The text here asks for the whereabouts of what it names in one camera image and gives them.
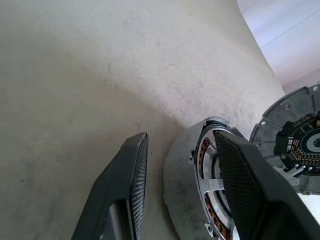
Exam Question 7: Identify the grey motor cover with circuit board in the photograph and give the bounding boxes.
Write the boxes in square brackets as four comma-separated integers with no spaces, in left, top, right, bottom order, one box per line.
[249,84,320,196]

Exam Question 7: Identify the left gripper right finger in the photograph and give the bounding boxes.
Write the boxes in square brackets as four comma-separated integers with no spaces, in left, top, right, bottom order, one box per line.
[213,131,320,240]

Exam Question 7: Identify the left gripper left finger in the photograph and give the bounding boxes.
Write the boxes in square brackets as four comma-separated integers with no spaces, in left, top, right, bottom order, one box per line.
[71,131,149,240]

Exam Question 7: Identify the grey motor housing with copper windings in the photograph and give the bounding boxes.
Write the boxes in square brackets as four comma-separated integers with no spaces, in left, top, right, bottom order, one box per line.
[163,116,252,240]

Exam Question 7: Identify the silver metal spoked wheel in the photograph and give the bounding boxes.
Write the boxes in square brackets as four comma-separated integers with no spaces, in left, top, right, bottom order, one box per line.
[199,139,238,240]

